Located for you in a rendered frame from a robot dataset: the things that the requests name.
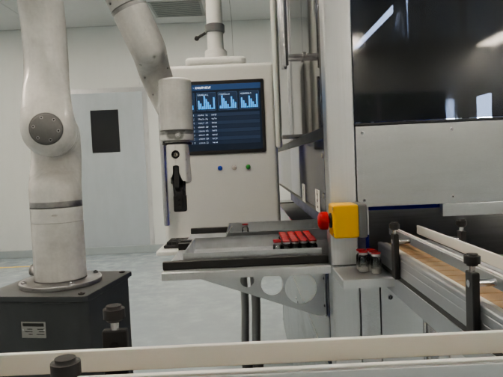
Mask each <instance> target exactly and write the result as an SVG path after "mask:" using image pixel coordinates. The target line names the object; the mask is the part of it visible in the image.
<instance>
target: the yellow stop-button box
mask: <svg viewBox="0 0 503 377"><path fill-rule="evenodd" d="M328 207H329V218H330V223H329V233H330V234H331V235H332V236H333V237H335V238H336V239H344V238H358V237H360V238H365V237H368V219H367V205H366V204H364V203H361V202H352V203H351V202H345V203H330V204H329V205H328Z"/></svg>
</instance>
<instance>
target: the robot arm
mask: <svg viewBox="0 0 503 377"><path fill-rule="evenodd" d="M16 1H17V6H18V11H19V19H20V25H21V34H22V51H23V83H22V99H21V109H20V119H19V125H20V132H21V136H22V139H23V141H24V143H25V145H26V146H27V147H28V148H29V149H30V150H31V166H30V174H29V181H28V199H29V210H30V222H31V243H32V254H33V264H31V265H30V267H29V270H28V273H29V274H30V275H31V276H33V277H29V278H26V279H24V280H22V281H20V282H19V289H20V290H22V291H25V292H58V291H65V290H71V289H78V288H82V287H85V286H90V285H92V284H95V283H98V282H99V281H101V280H102V274H101V273H100V272H98V270H93V271H91V270H87V266H86V253H85V229H84V218H83V205H82V149H81V137H80V131H79V127H78V124H77V122H76V121H75V117H74V114H73V107H72V102H71V95H70V77H69V61H68V49H67V28H66V20H65V13H64V1H63V0H16ZM105 1H106V4H107V5H108V7H109V10H110V11H111V13H112V16H113V18H114V20H115V22H116V24H117V26H118V29H119V31H120V33H121V35H122V37H123V39H124V41H125V43H126V45H127V47H128V49H129V51H130V53H131V55H132V57H133V60H134V62H135V65H136V68H137V71H138V74H139V76H140V79H141V82H142V84H143V85H144V89H145V90H146V92H147V95H148V96H149V98H150V101H151V102H152V104H153V107H154V108H155V110H156V112H157V114H158V115H159V127H160V141H164V142H165V143H163V144H162V145H163V146H167V160H168V181H169V182H170V184H173V190H174V211H175V212H185V211H186V210H187V199H186V183H190V182H191V181H192V175H191V165H190V155H189V145H190V144H192V142H190V141H192V140H194V132H193V116H192V84H191V80H190V79H188V78H183V77H173V76H172V73H171V68H170V66H169V62H168V54H167V49H166V46H165V42H164V40H163V38H162V35H161V33H160V31H159V28H158V26H157V24H156V22H155V19H154V18H153V15H152V13H151V11H150V8H149V7H148V4H147V2H146V0H105Z"/></svg>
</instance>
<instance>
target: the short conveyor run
mask: <svg viewBox="0 0 503 377"><path fill-rule="evenodd" d="M456 225H457V226H458V227H460V229H459V230H458V231H457V236H447V235H445V234H442V233H439V232H436V231H434V230H431V229H428V228H426V227H422V226H420V225H417V234H419V235H421V236H424V237H426V238H428V239H427V240H423V239H420V238H418V237H417V236H413V235H412V234H410V233H407V232H405V231H403V230H400V229H399V228H400V223H398V221H391V223H389V234H390V235H391V243H387V242H378V246H377V250H378V251H379V252H381V256H380V258H381V260H382V268H383V269H385V270H386V271H387V272H388V273H389V274H390V275H392V277H393V278H394V281H395V286H391V287H388V288H389V289H390V290H391V291H392V292H393V293H394V294H395V295H396V296H397V297H398V298H399V299H400V300H402V301H403V302H404V303H405V304H406V305H407V306H408V307H410V308H411V309H412V310H413V311H414V312H415V313H417V314H418V315H419V316H420V317H421V318H422V319H423V320H424V321H425V322H426V323H427V324H428V325H429V326H431V327H432V328H433V329H434V330H435V331H436V332H437V333H444V332H460V331H491V330H503V271H502V270H503V256H502V255H499V254H496V253H493V252H491V251H488V250H485V249H483V248H479V247H477V246H474V245H471V244H469V243H467V242H466V231H464V230H463V228H464V227H465V226H466V225H467V220H466V219H464V218H458V219H457V220H456ZM430 239H432V240H433V241H432V240H430ZM434 241H435V242H434ZM437 242H438V243H437ZM439 243H440V244H442V245H440V244H439ZM444 245H445V246H444ZM446 246H448V247H449V248H448V247H446ZM451 248H453V249H454V250H453V249H451ZM455 250H457V251H455ZM481 261H483V262H485V263H483V262H481ZM486 263H488V264H490V265H492V266H490V265H488V264H486ZM493 266H495V267H497V268H499V269H497V268H495V267H493ZM500 269H502V270H500ZM463 356H464V357H465V358H479V357H495V356H503V353H491V354H475V355H463Z"/></svg>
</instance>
